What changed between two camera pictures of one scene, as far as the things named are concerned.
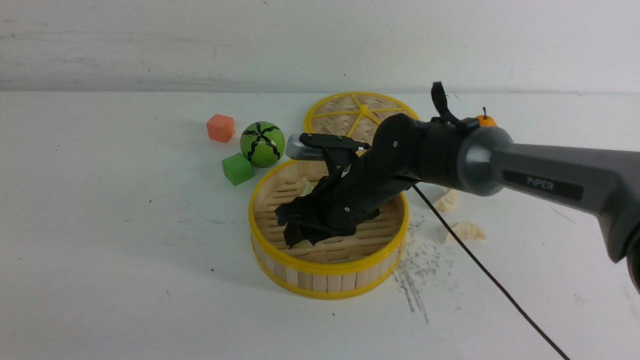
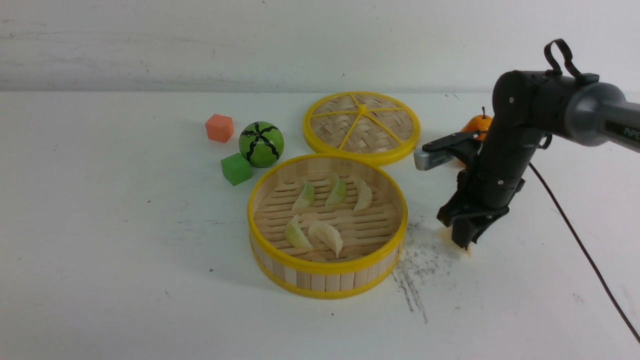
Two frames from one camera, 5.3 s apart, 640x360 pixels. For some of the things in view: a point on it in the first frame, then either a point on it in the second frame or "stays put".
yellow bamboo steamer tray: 331,266 stays put
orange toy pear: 485,120 stays put
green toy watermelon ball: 262,144 stays put
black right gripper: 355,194 -> 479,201
